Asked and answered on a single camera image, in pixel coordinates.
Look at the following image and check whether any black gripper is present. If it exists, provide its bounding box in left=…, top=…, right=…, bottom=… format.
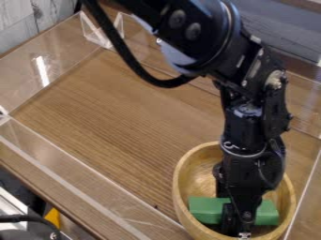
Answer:
left=213, top=140, right=286, bottom=238

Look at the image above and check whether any green rectangular block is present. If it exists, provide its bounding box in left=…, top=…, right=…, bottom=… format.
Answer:
left=189, top=196, right=280, bottom=226

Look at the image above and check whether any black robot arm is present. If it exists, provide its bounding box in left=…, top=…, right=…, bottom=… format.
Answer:
left=117, top=0, right=292, bottom=238

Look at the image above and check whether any light wooden bowl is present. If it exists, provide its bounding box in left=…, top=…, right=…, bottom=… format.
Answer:
left=171, top=142, right=296, bottom=240

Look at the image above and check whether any clear acrylic front wall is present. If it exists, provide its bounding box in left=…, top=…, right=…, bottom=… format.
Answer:
left=0, top=106, right=192, bottom=240

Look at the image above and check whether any black cable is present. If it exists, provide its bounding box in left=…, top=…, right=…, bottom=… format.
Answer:
left=81, top=0, right=198, bottom=89

